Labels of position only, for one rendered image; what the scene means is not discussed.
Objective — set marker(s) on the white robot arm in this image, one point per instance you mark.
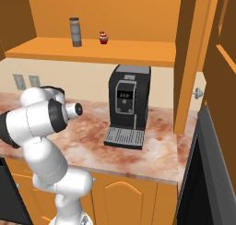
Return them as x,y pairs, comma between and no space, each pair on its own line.
43,161

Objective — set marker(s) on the small silver base cabinet knob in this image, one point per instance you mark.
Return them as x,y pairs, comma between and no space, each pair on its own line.
17,184
93,180

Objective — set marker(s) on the silver cabinet door knob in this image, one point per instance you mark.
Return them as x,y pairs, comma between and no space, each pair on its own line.
197,93

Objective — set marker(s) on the orange cabinet door with knob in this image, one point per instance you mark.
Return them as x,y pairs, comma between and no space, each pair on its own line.
187,65

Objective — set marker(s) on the grey brown cinnamon bottle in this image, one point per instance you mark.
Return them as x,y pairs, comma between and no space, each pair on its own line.
75,32

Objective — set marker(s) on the orange arched base cabinet door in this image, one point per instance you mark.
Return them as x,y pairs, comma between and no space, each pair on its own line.
126,201

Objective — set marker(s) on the narrow orange base cabinet panel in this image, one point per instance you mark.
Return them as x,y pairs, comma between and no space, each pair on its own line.
167,205

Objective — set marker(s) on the brown tall side cabinet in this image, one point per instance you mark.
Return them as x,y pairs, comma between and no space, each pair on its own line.
222,65

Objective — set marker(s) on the dark orange cabinet door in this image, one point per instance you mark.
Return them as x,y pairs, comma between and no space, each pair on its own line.
15,26

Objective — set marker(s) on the black coffee machine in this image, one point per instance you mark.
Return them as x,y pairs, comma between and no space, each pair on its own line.
129,112

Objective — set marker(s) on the red cupcake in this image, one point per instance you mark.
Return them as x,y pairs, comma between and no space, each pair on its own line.
103,38

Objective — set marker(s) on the black grey tall appliance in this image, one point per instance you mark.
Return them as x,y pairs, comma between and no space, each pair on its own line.
209,179

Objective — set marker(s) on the black dishwasher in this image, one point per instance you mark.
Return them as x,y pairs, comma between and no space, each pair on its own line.
10,198

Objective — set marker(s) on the grey wall outlet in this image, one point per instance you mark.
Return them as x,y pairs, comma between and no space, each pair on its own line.
19,81
34,81

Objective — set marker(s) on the orange wall cabinet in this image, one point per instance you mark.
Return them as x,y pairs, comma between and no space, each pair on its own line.
123,16

